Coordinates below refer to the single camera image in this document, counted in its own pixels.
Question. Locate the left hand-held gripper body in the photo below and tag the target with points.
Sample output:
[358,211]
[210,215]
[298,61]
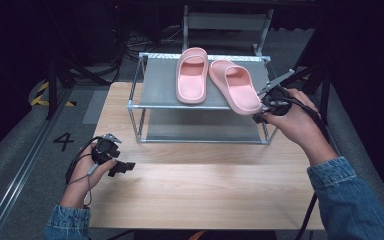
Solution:
[105,150]

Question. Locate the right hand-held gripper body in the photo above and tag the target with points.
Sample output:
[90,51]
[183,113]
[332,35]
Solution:
[278,101]

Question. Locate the pink slipper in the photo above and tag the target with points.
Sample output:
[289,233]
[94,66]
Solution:
[240,93]
[191,86]

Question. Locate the metal shoe rack grey shelves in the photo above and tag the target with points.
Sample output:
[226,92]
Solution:
[160,86]

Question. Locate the person's right hand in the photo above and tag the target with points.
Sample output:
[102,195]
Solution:
[300,123]

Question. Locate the person's left hand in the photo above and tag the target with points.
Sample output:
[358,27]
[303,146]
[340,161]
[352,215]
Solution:
[81,176]

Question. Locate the black tripod stand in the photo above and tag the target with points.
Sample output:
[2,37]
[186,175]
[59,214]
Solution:
[323,83]
[52,86]

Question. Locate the orange strip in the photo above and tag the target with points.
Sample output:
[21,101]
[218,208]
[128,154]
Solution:
[196,236]

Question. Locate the grey metal frame chair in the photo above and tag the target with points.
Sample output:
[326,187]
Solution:
[226,21]

